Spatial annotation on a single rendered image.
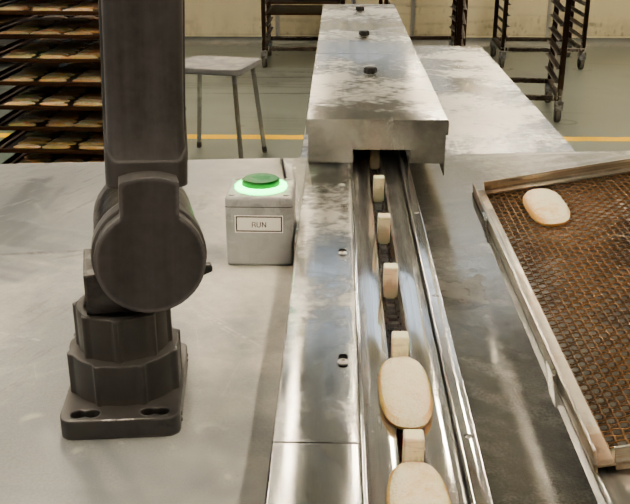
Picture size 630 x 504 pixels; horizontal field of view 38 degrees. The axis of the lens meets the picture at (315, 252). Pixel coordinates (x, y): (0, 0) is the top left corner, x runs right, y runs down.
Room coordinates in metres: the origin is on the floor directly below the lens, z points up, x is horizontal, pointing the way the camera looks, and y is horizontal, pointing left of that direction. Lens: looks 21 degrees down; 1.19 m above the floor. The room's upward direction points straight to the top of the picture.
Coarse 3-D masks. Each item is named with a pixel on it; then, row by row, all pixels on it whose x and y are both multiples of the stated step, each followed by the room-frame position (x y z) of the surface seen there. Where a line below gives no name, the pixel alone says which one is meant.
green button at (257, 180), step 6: (252, 174) 0.94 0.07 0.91; (258, 174) 0.94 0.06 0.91; (264, 174) 0.94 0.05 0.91; (270, 174) 0.94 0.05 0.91; (246, 180) 0.92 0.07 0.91; (252, 180) 0.92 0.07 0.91; (258, 180) 0.92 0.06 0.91; (264, 180) 0.92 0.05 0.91; (270, 180) 0.92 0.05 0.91; (276, 180) 0.93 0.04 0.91; (246, 186) 0.92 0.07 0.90; (252, 186) 0.91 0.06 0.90; (258, 186) 0.91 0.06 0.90; (264, 186) 0.91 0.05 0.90; (270, 186) 0.92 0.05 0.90; (276, 186) 0.92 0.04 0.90
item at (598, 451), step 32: (480, 192) 0.93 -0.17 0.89; (512, 192) 0.92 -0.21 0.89; (576, 192) 0.89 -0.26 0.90; (608, 192) 0.87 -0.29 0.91; (512, 224) 0.83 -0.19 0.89; (576, 224) 0.80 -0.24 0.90; (512, 256) 0.75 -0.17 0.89; (576, 256) 0.73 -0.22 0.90; (608, 256) 0.72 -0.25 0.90; (544, 288) 0.68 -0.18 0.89; (544, 320) 0.62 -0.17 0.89; (576, 320) 0.61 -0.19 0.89; (608, 320) 0.61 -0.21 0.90; (544, 352) 0.57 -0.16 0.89; (576, 352) 0.57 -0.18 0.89; (608, 352) 0.56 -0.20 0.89; (576, 384) 0.52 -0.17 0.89; (608, 384) 0.52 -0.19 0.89; (576, 416) 0.47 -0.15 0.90; (608, 448) 0.45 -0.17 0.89
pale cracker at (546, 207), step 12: (528, 192) 0.89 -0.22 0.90; (540, 192) 0.88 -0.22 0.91; (552, 192) 0.87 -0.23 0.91; (528, 204) 0.85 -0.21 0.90; (540, 204) 0.84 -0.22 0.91; (552, 204) 0.84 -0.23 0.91; (564, 204) 0.84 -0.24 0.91; (540, 216) 0.82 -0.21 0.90; (552, 216) 0.81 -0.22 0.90; (564, 216) 0.81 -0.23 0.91
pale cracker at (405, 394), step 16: (384, 368) 0.60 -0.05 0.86; (400, 368) 0.60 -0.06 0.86; (416, 368) 0.60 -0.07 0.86; (384, 384) 0.58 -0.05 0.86; (400, 384) 0.58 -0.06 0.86; (416, 384) 0.58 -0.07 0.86; (384, 400) 0.56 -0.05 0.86; (400, 400) 0.56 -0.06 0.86; (416, 400) 0.56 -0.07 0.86; (432, 400) 0.57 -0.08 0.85; (400, 416) 0.54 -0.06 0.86; (416, 416) 0.54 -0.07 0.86
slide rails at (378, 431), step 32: (384, 160) 1.20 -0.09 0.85; (416, 256) 0.85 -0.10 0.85; (416, 288) 0.77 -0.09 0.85; (384, 320) 0.70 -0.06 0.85; (416, 320) 0.70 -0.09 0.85; (384, 352) 0.65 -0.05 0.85; (416, 352) 0.65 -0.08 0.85; (384, 416) 0.55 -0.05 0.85; (448, 416) 0.55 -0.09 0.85; (384, 448) 0.51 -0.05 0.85; (448, 448) 0.51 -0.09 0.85; (384, 480) 0.48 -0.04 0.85; (448, 480) 0.48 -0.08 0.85
